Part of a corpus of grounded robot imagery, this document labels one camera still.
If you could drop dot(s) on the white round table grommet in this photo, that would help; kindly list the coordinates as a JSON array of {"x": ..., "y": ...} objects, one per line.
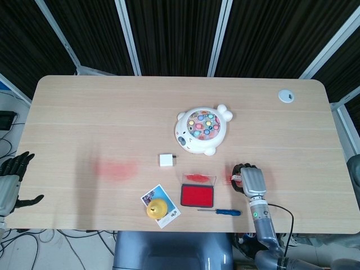
[{"x": 282, "y": 94}]

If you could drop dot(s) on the yellow pear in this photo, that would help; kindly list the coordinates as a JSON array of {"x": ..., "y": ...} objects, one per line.
[{"x": 157, "y": 209}]

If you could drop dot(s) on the red and white stamp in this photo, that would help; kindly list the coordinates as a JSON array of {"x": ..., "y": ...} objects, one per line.
[{"x": 235, "y": 177}]

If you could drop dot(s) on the red ink pad clear lid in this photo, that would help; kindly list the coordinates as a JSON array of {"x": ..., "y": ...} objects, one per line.
[{"x": 197, "y": 197}]

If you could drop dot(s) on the grey blue robot torso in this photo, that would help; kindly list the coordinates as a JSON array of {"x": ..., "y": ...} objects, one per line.
[{"x": 168, "y": 250}]

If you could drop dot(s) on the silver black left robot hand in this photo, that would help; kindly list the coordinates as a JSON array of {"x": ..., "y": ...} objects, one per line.
[{"x": 8, "y": 191}]

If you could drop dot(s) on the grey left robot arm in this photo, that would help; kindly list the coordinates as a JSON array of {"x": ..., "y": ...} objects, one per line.
[{"x": 2, "y": 225}]

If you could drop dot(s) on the white seal fishing toy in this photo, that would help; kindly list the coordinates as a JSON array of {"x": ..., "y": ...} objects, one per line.
[{"x": 197, "y": 143}]

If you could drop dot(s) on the white partition frame post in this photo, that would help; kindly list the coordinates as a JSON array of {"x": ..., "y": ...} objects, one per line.
[
  {"x": 329, "y": 45},
  {"x": 14, "y": 90},
  {"x": 218, "y": 39},
  {"x": 128, "y": 36},
  {"x": 56, "y": 36},
  {"x": 344, "y": 123}
]

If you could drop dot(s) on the black power adapter box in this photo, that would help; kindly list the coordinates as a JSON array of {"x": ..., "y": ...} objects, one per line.
[{"x": 7, "y": 120}]

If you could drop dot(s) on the blue photo postcard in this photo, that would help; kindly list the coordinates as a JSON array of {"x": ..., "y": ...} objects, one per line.
[{"x": 156, "y": 194}]

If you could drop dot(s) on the white USB charger plug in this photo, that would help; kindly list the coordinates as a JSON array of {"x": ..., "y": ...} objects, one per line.
[{"x": 164, "y": 160}]

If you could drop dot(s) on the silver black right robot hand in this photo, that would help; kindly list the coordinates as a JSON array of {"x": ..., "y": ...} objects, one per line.
[{"x": 253, "y": 181}]

